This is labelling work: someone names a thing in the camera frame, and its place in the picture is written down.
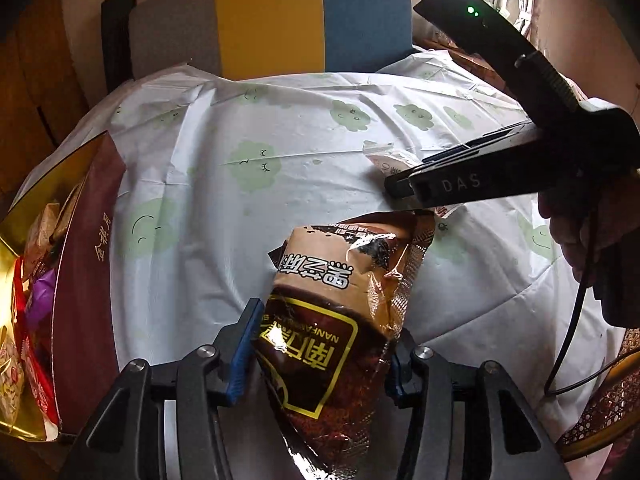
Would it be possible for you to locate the brown black sesame snack packet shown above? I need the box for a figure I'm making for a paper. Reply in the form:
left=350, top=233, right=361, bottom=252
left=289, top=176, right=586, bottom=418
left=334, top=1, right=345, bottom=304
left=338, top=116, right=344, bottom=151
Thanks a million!
left=253, top=211, right=435, bottom=479

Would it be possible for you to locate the person's right hand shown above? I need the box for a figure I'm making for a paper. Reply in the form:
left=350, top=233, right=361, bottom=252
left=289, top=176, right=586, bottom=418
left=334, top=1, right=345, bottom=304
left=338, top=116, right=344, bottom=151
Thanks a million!
left=538, top=171, right=639, bottom=328

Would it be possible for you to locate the gold maroon gift box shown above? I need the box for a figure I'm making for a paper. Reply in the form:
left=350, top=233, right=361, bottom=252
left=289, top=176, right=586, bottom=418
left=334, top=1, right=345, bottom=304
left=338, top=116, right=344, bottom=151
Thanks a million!
left=1, top=132, right=126, bottom=442

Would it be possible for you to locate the white red snack packet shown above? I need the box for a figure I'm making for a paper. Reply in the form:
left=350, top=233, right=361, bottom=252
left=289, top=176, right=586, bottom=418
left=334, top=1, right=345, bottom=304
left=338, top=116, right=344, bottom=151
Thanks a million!
left=362, top=140, right=463, bottom=220

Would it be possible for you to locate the purple snack in box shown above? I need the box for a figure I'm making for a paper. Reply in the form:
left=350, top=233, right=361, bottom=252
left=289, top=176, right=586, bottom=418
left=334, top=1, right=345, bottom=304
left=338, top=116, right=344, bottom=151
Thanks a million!
left=25, top=269, right=56, bottom=330

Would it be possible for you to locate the white green cloud tablecloth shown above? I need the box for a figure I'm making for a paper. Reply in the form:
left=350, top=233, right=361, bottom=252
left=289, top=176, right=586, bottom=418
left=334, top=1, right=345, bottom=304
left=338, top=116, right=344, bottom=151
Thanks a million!
left=23, top=53, right=623, bottom=438

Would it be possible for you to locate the grey yellow blue chair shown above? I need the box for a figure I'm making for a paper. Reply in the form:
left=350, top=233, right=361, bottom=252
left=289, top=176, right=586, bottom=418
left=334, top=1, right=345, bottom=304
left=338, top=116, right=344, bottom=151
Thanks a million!
left=101, top=0, right=412, bottom=91

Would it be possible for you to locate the black cable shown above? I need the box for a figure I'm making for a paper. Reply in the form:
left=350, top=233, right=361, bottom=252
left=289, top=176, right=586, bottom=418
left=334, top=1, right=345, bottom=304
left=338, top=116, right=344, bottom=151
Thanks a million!
left=542, top=199, right=624, bottom=399

